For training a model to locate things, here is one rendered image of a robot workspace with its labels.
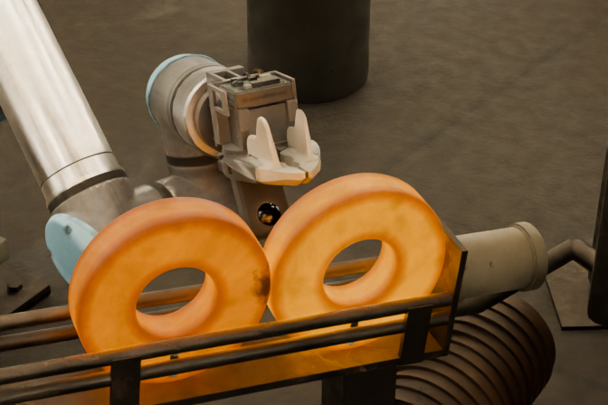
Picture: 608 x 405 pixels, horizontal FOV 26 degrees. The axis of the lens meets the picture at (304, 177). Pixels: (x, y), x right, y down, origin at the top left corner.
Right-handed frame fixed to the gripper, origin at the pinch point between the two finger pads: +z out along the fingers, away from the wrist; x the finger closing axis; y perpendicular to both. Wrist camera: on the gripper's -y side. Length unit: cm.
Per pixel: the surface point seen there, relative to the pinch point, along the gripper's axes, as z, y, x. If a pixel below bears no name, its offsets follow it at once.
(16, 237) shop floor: -121, -36, -12
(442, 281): 11.2, -7.8, 7.2
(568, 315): -67, -53, 66
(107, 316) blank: 12.7, -3.1, -21.1
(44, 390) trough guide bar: 13.3, -7.3, -26.6
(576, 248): 1.8, -12.0, 25.9
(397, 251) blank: 12.4, -3.8, 2.9
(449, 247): 12.3, -4.6, 7.6
